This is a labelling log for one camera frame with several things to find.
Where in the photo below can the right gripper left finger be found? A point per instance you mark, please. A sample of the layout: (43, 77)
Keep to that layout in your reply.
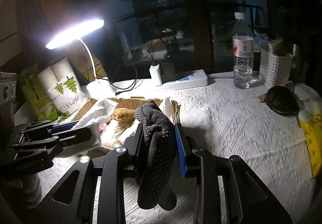
(134, 145)

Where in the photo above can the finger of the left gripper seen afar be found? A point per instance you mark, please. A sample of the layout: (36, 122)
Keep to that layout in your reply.
(64, 127)

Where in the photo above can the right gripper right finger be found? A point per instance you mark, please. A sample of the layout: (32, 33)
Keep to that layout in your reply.
(187, 159)

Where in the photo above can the brown plush pouch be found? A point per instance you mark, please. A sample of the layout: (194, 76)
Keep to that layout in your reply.
(123, 115)

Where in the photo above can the white waffle towel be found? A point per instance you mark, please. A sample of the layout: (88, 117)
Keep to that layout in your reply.
(96, 112)

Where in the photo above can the grey dotted glove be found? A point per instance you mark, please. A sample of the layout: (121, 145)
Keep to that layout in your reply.
(156, 158)

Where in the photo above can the bag of cotton swabs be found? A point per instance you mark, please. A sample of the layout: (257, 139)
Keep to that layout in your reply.
(115, 133)

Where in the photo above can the pink plush toy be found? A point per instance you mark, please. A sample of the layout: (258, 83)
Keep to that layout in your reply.
(102, 128)

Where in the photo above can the brown cardboard box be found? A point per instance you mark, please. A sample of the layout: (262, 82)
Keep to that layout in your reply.
(111, 121)

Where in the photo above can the green paper cup package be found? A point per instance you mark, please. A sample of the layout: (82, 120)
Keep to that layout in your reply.
(41, 105)

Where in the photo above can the paper cup sleeve package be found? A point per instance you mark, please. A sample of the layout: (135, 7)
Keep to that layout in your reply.
(62, 87)

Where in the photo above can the white desk lamp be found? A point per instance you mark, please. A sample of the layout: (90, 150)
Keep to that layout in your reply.
(72, 39)

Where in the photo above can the white power strip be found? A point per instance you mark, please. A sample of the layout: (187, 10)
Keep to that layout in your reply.
(189, 79)

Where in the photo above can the white charger plug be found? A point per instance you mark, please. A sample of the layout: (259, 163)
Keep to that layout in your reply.
(156, 75)

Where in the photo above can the black round pouch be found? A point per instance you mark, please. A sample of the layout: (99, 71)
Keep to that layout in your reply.
(282, 101)

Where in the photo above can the white perforated basket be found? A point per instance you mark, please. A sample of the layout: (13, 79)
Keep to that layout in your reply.
(274, 70)

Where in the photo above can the clear water bottle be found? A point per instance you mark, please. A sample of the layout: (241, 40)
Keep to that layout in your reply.
(242, 48)

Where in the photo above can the yellow paper sheet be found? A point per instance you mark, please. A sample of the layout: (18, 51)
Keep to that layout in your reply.
(310, 122)

